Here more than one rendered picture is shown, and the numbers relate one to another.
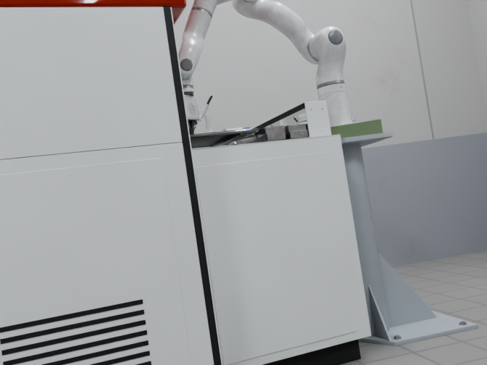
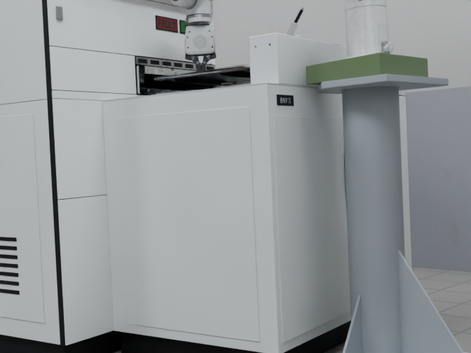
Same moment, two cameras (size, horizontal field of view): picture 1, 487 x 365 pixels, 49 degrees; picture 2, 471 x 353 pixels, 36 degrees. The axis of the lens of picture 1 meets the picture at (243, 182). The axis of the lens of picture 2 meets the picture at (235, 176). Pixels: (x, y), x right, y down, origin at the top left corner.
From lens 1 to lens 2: 2.12 m
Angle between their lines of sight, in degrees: 57
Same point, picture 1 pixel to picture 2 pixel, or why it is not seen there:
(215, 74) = not seen: outside the picture
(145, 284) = (18, 225)
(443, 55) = not seen: outside the picture
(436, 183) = not seen: outside the picture
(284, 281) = (185, 256)
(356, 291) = (265, 293)
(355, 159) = (360, 112)
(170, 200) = (37, 155)
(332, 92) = (347, 9)
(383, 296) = (383, 318)
